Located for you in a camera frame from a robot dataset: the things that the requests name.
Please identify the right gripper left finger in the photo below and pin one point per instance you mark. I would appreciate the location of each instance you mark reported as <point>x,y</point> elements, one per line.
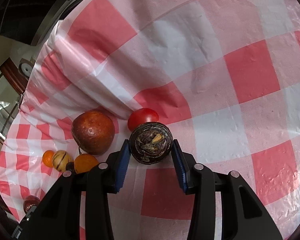
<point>58,214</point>

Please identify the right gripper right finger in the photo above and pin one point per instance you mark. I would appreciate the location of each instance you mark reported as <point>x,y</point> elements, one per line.
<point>243,214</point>

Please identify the dark red wrinkled apple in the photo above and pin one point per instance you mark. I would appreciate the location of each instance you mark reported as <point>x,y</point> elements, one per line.
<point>29,202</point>

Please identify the orange tangerine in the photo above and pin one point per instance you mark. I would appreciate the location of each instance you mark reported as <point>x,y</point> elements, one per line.
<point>84,163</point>
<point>47,158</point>

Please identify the dark mangosteen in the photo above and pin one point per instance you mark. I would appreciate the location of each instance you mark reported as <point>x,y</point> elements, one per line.
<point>70,167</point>
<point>150,143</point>

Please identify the small red tomato back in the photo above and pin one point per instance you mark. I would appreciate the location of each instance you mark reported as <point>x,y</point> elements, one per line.
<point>141,116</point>

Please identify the yellow striped pepino melon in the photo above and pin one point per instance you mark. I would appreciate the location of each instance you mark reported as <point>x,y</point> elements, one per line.
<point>60,160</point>

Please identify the brown red apple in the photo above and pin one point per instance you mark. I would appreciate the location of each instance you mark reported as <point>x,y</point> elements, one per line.
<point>93,131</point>

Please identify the red checkered tablecloth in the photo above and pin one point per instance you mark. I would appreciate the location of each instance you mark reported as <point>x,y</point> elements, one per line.
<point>223,75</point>

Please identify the black range hood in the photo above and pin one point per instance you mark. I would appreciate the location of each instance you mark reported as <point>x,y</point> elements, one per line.
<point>29,21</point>

